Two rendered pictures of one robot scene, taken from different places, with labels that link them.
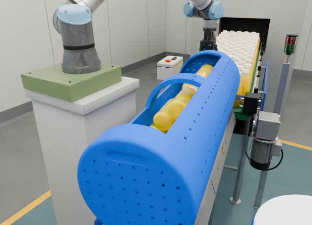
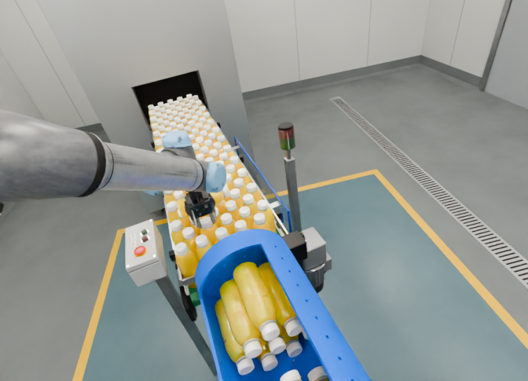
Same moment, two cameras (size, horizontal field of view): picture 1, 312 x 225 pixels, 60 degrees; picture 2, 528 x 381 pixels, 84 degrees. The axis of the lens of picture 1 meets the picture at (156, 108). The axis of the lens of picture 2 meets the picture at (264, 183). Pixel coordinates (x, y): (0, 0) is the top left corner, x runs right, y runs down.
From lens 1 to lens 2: 81 cm
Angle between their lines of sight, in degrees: 34
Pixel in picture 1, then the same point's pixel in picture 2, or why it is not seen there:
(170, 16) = (28, 82)
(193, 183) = not seen: outside the picture
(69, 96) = not seen: outside the picture
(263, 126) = (311, 255)
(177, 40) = (61, 111)
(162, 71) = (143, 273)
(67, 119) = not seen: outside the picture
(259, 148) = (312, 275)
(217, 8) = (218, 176)
